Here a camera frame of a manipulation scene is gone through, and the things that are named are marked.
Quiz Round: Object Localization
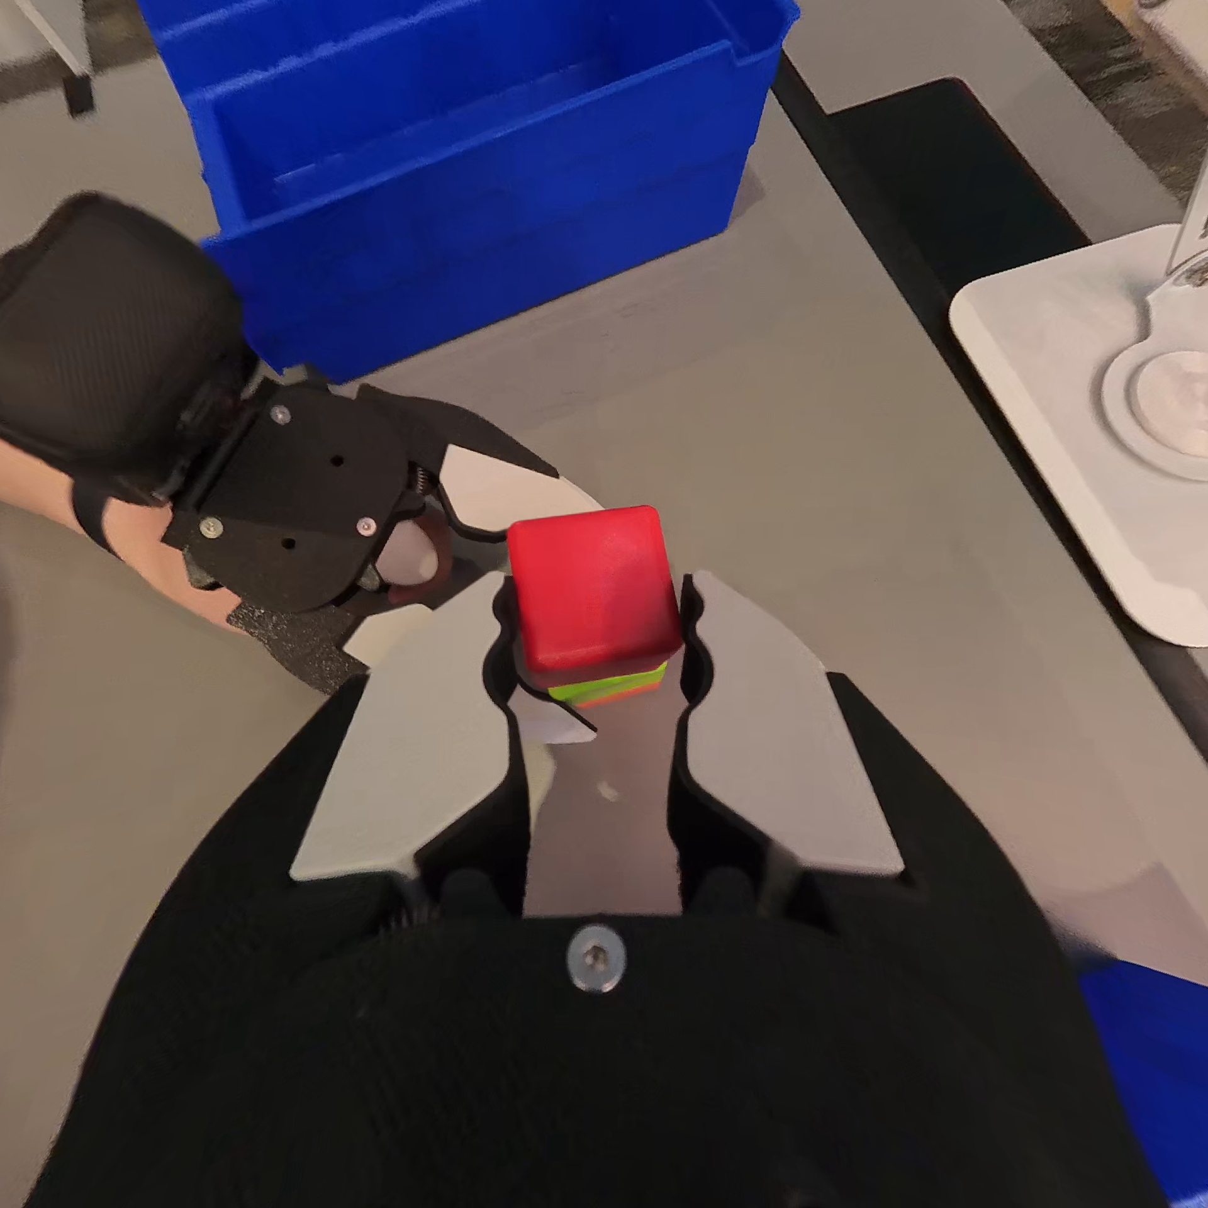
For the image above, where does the black wrist strap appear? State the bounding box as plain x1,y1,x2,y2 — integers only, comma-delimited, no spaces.
68,476,127,560

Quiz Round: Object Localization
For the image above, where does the red cube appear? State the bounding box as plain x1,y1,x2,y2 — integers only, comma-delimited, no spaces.
507,505,684,676

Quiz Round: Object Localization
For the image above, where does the white document stand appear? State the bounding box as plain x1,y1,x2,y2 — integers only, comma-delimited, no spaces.
947,141,1208,647

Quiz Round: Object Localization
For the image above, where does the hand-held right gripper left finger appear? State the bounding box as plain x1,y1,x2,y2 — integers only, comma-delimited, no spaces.
287,571,529,922

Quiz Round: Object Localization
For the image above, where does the blue plastic bin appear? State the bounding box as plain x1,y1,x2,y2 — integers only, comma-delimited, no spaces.
136,0,800,383
1075,954,1208,1208

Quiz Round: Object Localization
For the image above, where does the green cube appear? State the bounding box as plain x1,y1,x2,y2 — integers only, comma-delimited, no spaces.
544,660,669,705

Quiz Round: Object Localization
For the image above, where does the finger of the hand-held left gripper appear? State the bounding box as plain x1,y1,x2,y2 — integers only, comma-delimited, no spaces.
438,442,606,544
342,604,598,746

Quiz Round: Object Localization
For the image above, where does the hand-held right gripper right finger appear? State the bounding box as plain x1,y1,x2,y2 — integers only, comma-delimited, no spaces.
668,568,905,922

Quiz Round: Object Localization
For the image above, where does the person's left forearm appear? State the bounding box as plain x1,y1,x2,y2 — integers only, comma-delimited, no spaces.
0,436,86,534

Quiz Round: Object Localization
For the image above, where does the person's left hand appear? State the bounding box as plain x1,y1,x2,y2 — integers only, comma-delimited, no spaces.
103,505,241,631

